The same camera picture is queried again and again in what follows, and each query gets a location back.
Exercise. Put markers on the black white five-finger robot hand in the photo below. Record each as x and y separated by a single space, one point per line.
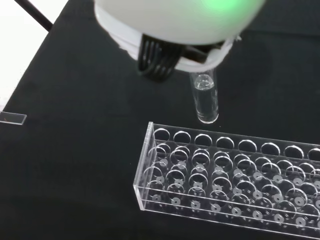
175 22

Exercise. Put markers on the clear acrylic test tube rack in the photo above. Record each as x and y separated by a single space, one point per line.
250 175

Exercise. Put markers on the black tripod leg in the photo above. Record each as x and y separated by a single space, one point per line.
35 13

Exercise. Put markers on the black bench cloth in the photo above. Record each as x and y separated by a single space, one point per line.
75 162

